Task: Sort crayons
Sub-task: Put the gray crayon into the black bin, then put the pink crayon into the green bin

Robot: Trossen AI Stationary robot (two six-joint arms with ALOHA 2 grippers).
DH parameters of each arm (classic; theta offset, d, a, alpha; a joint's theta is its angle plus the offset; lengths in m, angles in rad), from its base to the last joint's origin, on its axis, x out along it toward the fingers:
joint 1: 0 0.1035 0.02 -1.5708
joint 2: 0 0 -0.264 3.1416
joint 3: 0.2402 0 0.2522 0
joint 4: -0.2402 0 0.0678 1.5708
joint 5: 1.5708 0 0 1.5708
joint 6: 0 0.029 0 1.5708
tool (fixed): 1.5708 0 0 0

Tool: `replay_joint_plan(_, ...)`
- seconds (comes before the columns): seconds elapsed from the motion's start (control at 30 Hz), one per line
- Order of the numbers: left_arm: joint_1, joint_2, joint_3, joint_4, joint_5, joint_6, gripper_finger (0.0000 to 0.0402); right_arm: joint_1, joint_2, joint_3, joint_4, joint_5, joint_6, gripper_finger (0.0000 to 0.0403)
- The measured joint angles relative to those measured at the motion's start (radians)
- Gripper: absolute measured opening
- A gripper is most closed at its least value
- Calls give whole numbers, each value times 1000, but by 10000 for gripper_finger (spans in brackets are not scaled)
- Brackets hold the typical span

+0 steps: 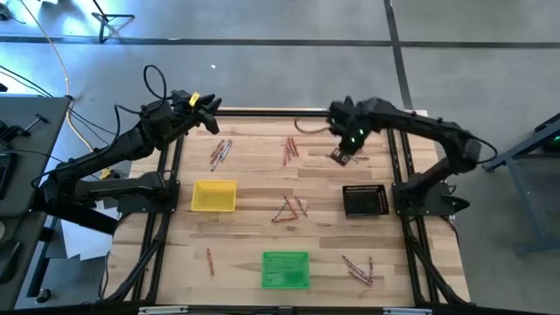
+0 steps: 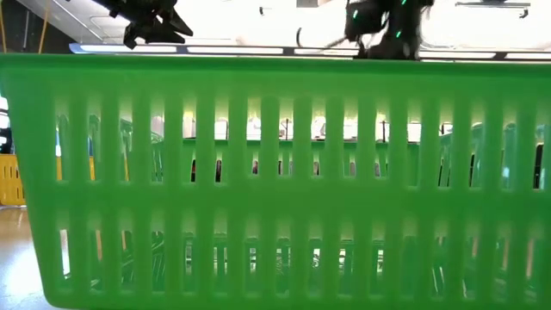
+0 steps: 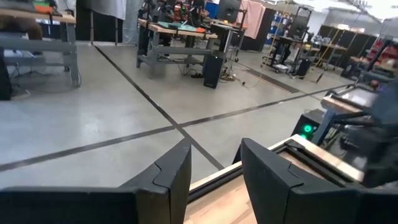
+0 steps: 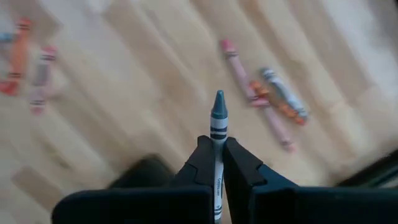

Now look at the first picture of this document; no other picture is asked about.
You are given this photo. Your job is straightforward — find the crayons upper left cluster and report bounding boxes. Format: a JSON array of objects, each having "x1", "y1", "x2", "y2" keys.
[{"x1": 211, "y1": 142, "x2": 229, "y2": 172}]

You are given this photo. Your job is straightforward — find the neighbouring robot workbench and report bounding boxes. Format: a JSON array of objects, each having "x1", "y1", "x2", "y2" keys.
[{"x1": 482, "y1": 111, "x2": 560, "y2": 256}]

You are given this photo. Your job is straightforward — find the black floor stand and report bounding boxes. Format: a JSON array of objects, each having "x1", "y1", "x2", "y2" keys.
[{"x1": 90, "y1": 0, "x2": 137, "y2": 45}]

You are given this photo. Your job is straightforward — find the black handled desk tool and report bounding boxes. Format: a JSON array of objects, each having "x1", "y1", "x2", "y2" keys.
[{"x1": 0, "y1": 113, "x2": 50, "y2": 142}]

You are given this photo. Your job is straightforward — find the black aluminium frame rail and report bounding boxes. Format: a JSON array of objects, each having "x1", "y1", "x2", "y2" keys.
[
  {"x1": 397, "y1": 129, "x2": 441, "y2": 305},
  {"x1": 386, "y1": 129, "x2": 426, "y2": 306},
  {"x1": 130, "y1": 146, "x2": 172, "y2": 304},
  {"x1": 148, "y1": 134, "x2": 186, "y2": 304}
]

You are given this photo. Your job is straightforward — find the thin curved gripper cable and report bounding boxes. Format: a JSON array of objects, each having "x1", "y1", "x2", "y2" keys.
[{"x1": 293, "y1": 118, "x2": 333, "y2": 135}]

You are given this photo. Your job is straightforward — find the grey side desk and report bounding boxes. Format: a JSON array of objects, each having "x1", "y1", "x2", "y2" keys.
[{"x1": 0, "y1": 95, "x2": 72, "y2": 311}]

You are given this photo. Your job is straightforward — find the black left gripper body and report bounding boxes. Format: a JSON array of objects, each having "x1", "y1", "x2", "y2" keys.
[{"x1": 168, "y1": 89, "x2": 207, "y2": 132}]

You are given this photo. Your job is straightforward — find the black flat desk device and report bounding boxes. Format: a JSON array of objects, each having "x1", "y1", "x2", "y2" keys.
[{"x1": 0, "y1": 150, "x2": 19, "y2": 200}]

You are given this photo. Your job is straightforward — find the black desk base beam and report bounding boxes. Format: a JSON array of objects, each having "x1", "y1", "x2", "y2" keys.
[{"x1": 32, "y1": 199, "x2": 120, "y2": 236}]

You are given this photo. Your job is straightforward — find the silver metal bracket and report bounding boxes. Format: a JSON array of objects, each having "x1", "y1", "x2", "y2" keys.
[
  {"x1": 382, "y1": 307, "x2": 434, "y2": 315},
  {"x1": 137, "y1": 305, "x2": 190, "y2": 315}
]

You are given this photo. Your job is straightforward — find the black plastic basket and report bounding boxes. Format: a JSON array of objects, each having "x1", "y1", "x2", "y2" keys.
[{"x1": 341, "y1": 184, "x2": 390, "y2": 217}]

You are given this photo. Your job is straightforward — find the green plastic basket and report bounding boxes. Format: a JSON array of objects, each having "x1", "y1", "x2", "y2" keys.
[{"x1": 261, "y1": 250, "x2": 312, "y2": 291}]

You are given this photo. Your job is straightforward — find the black floor cable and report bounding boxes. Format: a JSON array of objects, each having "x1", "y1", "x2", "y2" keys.
[{"x1": 0, "y1": 64, "x2": 119, "y2": 148}]

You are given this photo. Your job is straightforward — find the black diagonal frame brace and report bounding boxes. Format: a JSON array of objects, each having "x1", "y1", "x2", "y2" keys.
[
  {"x1": 101, "y1": 213, "x2": 174, "y2": 304},
  {"x1": 406, "y1": 227, "x2": 470, "y2": 306}
]

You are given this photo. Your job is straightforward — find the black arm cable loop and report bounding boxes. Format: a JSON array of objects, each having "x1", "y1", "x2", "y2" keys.
[
  {"x1": 143, "y1": 64, "x2": 169, "y2": 106},
  {"x1": 470, "y1": 135, "x2": 500, "y2": 166}
]

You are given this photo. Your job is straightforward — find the computer tower green lights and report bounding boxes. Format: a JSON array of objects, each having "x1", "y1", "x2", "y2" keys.
[{"x1": 540, "y1": 129, "x2": 560, "y2": 154}]

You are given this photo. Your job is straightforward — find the yellow plastic basket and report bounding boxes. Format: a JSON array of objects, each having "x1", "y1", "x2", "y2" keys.
[{"x1": 191, "y1": 179, "x2": 239, "y2": 213}]

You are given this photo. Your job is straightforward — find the white paper sheet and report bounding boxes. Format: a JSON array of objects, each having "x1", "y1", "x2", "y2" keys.
[{"x1": 59, "y1": 208, "x2": 123, "y2": 263}]

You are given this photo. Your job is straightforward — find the yellow cable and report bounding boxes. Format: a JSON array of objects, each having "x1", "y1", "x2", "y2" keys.
[{"x1": 17, "y1": 0, "x2": 95, "y2": 153}]

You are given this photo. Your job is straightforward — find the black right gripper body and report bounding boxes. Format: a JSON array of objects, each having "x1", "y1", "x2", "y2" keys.
[{"x1": 326, "y1": 95, "x2": 378, "y2": 152}]

